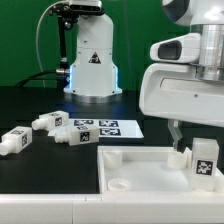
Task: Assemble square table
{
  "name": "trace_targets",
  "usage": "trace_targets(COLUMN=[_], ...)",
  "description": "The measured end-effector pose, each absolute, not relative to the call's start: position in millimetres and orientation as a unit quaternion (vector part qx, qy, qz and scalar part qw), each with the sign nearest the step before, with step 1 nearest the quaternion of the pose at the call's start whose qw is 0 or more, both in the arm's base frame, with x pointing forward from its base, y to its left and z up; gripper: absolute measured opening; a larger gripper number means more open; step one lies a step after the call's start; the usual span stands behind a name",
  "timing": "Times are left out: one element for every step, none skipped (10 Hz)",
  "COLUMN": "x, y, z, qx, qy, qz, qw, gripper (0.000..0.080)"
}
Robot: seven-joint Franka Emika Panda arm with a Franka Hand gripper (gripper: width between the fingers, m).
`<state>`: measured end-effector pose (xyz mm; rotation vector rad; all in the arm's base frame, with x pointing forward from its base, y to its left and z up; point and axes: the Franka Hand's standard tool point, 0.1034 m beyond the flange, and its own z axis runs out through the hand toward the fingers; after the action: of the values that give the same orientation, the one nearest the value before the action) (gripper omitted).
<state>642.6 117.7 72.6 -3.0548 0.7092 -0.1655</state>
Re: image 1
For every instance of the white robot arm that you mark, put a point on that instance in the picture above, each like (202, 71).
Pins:
(205, 17)

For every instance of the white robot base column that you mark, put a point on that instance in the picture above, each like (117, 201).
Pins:
(93, 75)

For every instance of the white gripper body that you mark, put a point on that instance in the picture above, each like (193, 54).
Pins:
(172, 91)

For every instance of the white sheet with tags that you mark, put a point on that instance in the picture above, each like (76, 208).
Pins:
(112, 128)

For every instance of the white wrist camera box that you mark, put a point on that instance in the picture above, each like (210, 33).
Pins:
(181, 50)

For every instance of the white square tabletop tray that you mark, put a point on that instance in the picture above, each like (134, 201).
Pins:
(136, 169)

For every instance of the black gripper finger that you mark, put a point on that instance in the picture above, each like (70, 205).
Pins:
(173, 126)

